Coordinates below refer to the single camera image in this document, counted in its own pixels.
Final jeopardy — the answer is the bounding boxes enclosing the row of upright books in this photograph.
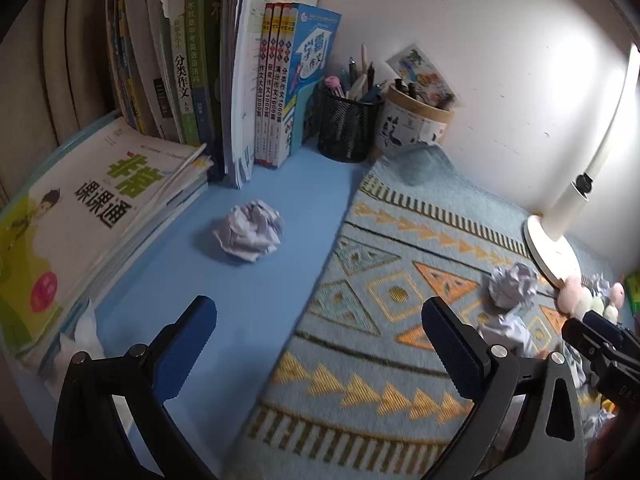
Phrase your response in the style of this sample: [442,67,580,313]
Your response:
[104,0,344,190]

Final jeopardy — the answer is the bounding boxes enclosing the cluster of dark markers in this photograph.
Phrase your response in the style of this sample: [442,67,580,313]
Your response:
[392,76,455,111]

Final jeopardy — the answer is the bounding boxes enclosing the white ceramic pen cup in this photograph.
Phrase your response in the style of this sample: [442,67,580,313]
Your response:
[372,85,456,162]

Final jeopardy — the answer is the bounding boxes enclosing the plain dango plush skewer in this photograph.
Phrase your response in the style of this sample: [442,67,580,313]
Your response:
[557,275,609,320]

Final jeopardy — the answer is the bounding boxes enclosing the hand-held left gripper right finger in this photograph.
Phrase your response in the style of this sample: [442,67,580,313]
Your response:
[421,296,586,480]

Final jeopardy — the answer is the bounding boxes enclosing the white desk lamp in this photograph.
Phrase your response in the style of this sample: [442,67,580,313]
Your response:
[522,42,640,289]

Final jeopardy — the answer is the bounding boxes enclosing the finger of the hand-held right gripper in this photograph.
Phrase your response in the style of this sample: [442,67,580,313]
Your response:
[561,316,609,362]
[581,309,637,347]

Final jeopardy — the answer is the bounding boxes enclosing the beige ribbed panel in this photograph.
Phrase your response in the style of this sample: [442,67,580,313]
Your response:
[0,0,118,198]

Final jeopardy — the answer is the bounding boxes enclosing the white crumpled tissue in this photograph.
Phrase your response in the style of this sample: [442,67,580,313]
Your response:
[60,299,103,361]

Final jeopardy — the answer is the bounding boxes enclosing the person's right hand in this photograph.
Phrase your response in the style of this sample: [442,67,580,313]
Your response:
[586,420,621,467]

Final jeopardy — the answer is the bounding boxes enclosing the cluster of pens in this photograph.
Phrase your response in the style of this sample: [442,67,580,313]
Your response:
[322,42,390,105]

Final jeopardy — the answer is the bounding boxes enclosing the stack of flat workbooks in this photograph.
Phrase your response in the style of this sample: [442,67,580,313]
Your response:
[0,114,215,377]

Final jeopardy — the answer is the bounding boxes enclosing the cartoon picture card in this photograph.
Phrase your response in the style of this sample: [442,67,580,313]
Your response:
[385,43,459,109]

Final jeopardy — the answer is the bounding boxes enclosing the blue patterned woven mat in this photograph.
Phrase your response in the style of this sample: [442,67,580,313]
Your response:
[225,142,640,480]

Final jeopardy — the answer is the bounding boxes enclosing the black mesh pen holder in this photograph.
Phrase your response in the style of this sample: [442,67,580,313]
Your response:
[317,86,386,164]

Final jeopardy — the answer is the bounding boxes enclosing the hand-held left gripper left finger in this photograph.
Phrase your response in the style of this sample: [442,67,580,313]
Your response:
[52,295,218,480]

